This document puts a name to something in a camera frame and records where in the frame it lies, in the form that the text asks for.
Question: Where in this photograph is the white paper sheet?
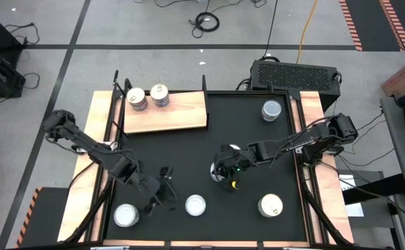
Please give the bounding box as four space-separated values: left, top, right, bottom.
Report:
337 173 365 218

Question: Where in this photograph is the grey desk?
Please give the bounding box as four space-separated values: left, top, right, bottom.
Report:
379 95 405 250

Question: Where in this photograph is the coiled black cable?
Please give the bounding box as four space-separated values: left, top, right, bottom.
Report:
188 11 221 39

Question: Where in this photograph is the hazard striped floor mat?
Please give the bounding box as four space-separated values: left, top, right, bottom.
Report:
14 186 70 249
338 0 405 53

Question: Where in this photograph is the green label tuna can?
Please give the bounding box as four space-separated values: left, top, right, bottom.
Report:
261 99 283 119
209 162 224 183
184 194 208 217
113 203 140 228

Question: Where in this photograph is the black computer tower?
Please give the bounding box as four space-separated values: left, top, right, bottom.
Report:
249 59 342 112

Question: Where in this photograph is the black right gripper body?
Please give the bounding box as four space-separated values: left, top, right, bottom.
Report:
214 144 261 178

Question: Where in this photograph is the black floor cable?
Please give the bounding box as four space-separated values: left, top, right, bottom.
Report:
0 72 42 110
3 22 40 48

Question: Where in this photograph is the black hanging cable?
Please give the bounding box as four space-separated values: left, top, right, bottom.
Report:
261 0 279 62

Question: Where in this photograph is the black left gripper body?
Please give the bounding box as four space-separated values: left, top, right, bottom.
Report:
138 175 177 209

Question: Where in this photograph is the wooden shelf board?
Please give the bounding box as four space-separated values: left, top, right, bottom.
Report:
122 90 209 135

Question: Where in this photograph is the black desk base bar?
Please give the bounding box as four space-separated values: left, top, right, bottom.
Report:
340 172 405 206

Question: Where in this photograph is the black aluminium table frame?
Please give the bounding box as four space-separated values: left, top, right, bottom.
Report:
61 88 356 250

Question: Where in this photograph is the yellow hanging cable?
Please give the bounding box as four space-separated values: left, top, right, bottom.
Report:
295 0 320 65

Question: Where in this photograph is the black table mat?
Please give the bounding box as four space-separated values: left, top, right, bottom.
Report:
104 92 308 242

